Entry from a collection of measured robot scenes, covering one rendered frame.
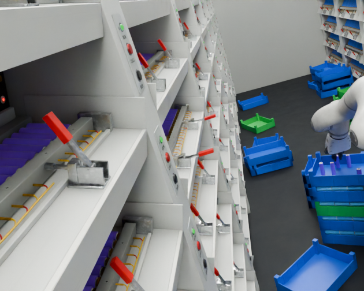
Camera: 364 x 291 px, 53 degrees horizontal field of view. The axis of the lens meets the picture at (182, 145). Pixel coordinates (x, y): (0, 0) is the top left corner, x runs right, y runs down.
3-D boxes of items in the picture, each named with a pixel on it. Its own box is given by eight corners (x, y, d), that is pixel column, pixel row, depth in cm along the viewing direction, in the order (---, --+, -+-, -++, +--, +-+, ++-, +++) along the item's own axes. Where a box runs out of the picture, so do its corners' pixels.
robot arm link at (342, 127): (330, 137, 157) (352, 131, 156) (331, 115, 148) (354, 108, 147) (323, 125, 163) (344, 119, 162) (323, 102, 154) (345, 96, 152)
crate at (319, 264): (316, 251, 175) (314, 238, 172) (358, 267, 158) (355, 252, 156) (277, 290, 160) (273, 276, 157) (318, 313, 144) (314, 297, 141)
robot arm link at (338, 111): (329, 119, 130) (313, 137, 159) (375, 106, 128) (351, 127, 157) (320, 95, 132) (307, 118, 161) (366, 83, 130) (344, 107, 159)
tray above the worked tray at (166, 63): (188, 71, 123) (187, 28, 118) (157, 134, 67) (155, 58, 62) (128, 70, 125) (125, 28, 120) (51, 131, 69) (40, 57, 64)
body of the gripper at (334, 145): (330, 140, 158) (330, 157, 166) (353, 133, 158) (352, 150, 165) (323, 129, 164) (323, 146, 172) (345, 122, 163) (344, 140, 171)
